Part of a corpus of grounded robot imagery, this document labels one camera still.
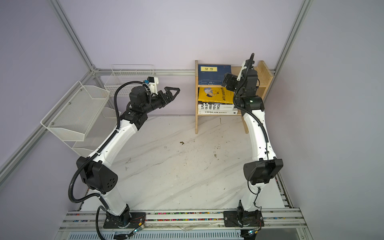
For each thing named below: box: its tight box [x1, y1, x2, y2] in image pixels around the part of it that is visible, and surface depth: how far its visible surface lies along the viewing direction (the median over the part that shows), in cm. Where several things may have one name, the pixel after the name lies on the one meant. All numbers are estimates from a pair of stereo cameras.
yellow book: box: [198, 87, 235, 104], surface depth 88 cm
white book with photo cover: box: [198, 110, 238, 115], surface depth 93 cm
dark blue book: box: [198, 64, 232, 85], surface depth 81 cm
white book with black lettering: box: [198, 103, 235, 111], surface depth 90 cm
